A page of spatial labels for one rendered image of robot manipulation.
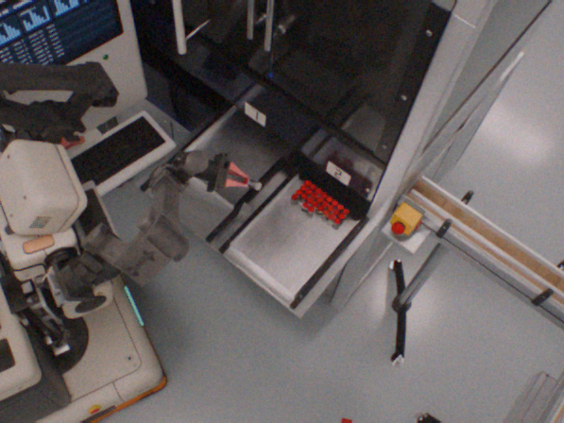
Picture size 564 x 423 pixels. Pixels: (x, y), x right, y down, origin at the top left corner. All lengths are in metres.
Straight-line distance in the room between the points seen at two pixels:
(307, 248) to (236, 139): 0.47
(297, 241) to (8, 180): 0.88
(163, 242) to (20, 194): 0.48
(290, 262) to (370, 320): 0.99
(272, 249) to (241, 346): 0.89
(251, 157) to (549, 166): 1.88
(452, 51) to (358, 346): 1.72
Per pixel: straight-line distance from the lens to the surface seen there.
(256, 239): 2.01
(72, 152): 2.33
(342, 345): 2.84
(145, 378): 2.52
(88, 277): 1.63
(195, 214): 2.05
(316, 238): 2.03
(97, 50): 2.11
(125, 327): 2.57
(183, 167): 1.55
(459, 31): 1.37
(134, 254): 1.25
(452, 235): 2.08
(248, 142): 2.19
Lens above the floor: 2.71
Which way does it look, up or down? 63 degrees down
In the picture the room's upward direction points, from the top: 9 degrees clockwise
